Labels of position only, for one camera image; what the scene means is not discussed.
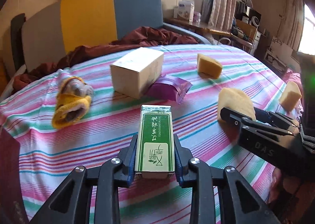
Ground black rolled mat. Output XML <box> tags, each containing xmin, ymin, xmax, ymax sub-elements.
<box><xmin>10</xmin><ymin>13</ymin><xmax>26</xmax><ymax>71</ymax></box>

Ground maroon crumpled blanket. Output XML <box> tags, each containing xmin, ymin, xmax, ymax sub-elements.
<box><xmin>12</xmin><ymin>26</ymin><xmax>198</xmax><ymax>94</ymax></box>

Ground person right hand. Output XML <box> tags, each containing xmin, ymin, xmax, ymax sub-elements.
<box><xmin>268</xmin><ymin>168</ymin><xmax>298</xmax><ymax>204</ymax></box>

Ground striped pink green bedsheet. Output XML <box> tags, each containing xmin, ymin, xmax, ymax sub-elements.
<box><xmin>1</xmin><ymin>44</ymin><xmax>285</xmax><ymax>218</ymax></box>

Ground grey yellow blue headboard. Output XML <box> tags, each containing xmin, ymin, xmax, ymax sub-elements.
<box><xmin>21</xmin><ymin>0</ymin><xmax>163</xmax><ymax>71</ymax></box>

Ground yellow knitted sock roll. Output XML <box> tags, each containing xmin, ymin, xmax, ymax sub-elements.
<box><xmin>52</xmin><ymin>76</ymin><xmax>94</xmax><ymax>129</ymax></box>

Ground gold metal tin box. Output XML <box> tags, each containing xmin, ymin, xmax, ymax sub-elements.
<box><xmin>1</xmin><ymin>128</ymin><xmax>29</xmax><ymax>223</ymax></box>

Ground green white tea box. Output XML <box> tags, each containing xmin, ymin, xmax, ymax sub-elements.
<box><xmin>134</xmin><ymin>105</ymin><xmax>175</xmax><ymax>179</ymax></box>

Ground white product box on shelf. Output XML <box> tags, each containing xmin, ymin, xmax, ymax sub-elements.
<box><xmin>173</xmin><ymin>0</ymin><xmax>194</xmax><ymax>22</ymax></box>

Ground yellow sponge block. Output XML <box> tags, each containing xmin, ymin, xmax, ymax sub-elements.
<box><xmin>279</xmin><ymin>81</ymin><xmax>302</xmax><ymax>112</ymax></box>
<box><xmin>217</xmin><ymin>88</ymin><xmax>256</xmax><ymax>122</ymax></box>
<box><xmin>197</xmin><ymin>53</ymin><xmax>223</xmax><ymax>79</ymax></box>

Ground white cardboard box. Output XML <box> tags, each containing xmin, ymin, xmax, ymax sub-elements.
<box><xmin>110</xmin><ymin>48</ymin><xmax>164</xmax><ymax>99</ymax></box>

